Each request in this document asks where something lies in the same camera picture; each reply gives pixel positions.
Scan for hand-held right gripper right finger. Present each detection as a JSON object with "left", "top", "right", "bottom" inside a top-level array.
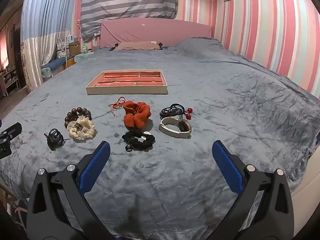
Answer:
[{"left": 207, "top": 140, "right": 294, "bottom": 240}]

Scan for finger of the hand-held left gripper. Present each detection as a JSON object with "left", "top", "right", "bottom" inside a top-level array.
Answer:
[{"left": 0, "top": 122, "right": 23, "bottom": 141}]

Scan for cream scrunchie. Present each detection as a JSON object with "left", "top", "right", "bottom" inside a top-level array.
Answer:
[{"left": 66, "top": 118, "right": 96, "bottom": 139}]

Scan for white wristwatch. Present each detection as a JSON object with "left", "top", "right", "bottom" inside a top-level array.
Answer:
[{"left": 159, "top": 117, "right": 192, "bottom": 139}]

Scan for black scrunchie with charms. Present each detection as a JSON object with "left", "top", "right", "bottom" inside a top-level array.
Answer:
[{"left": 122, "top": 131, "right": 156, "bottom": 152}]

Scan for red string bracelet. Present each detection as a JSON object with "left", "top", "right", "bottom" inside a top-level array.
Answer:
[{"left": 108, "top": 96, "right": 126, "bottom": 117}]

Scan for cardboard box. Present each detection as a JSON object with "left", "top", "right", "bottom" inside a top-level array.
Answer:
[{"left": 68, "top": 41, "right": 81, "bottom": 56}]

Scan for black hair tie red balls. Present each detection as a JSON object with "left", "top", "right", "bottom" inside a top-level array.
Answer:
[{"left": 168, "top": 103, "right": 194, "bottom": 120}]

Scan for grey striped hanging cloth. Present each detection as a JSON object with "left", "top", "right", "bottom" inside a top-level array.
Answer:
[{"left": 79, "top": 0, "right": 179, "bottom": 43}]

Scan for blue bench cushion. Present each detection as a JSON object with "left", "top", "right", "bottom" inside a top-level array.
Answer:
[{"left": 41, "top": 57, "right": 76, "bottom": 77}]

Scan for brown wooden bead bracelet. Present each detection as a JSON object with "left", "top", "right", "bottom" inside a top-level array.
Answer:
[{"left": 64, "top": 107, "right": 92, "bottom": 130}]

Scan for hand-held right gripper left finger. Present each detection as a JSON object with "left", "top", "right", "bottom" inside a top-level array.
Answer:
[{"left": 26, "top": 141, "right": 118, "bottom": 240}]

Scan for orange scrunchie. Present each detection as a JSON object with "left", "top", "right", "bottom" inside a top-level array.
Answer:
[{"left": 123, "top": 100, "right": 152, "bottom": 131}]

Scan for wooden shelf unit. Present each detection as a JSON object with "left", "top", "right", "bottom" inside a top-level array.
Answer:
[{"left": 0, "top": 64, "right": 20, "bottom": 98}]

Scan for beige jewelry tray red lining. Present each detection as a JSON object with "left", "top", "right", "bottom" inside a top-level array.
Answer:
[{"left": 86, "top": 69, "right": 169, "bottom": 95}]

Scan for dark hair ties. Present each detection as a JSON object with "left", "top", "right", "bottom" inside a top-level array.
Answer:
[{"left": 159, "top": 106, "right": 179, "bottom": 119}]

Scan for pink headboard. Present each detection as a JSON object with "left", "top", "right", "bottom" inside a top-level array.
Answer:
[{"left": 100, "top": 18, "right": 212, "bottom": 48}]

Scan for tan pillow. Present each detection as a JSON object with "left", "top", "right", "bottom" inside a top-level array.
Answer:
[{"left": 114, "top": 41, "right": 163, "bottom": 51}]

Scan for grey plush blanket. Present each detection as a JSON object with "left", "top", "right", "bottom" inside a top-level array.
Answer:
[{"left": 0, "top": 37, "right": 320, "bottom": 240}]

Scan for blue striped curtain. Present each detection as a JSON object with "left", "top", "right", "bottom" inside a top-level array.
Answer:
[{"left": 21, "top": 0, "right": 82, "bottom": 93}]

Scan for black hair claw clip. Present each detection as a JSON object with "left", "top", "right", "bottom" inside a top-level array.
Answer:
[{"left": 44, "top": 128, "right": 65, "bottom": 151}]

